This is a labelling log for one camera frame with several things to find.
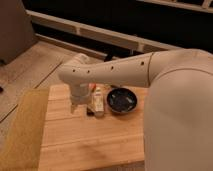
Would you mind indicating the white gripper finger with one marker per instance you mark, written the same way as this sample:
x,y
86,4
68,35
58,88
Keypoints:
x,y
73,108

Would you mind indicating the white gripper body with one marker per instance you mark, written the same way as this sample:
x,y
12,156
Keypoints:
x,y
80,94

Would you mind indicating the black eraser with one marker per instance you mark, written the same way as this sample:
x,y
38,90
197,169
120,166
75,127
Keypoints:
x,y
90,112

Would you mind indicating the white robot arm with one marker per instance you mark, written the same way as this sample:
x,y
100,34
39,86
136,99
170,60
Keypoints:
x,y
178,109

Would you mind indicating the dark ceramic cup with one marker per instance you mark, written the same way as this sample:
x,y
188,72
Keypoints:
x,y
121,100

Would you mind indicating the orange carrot toy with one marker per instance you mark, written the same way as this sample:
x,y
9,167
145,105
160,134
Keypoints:
x,y
92,86

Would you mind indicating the white glue bottle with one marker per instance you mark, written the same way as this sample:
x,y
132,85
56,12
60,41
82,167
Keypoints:
x,y
98,102

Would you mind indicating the wooden cutting board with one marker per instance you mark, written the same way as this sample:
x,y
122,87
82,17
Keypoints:
x,y
74,141

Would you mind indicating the yellow-green mat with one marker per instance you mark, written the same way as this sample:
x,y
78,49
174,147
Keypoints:
x,y
21,151

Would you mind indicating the grey cabinet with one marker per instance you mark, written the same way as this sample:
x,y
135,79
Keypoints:
x,y
16,32

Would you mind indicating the white metal rail frame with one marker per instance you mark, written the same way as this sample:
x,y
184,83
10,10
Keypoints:
x,y
120,26

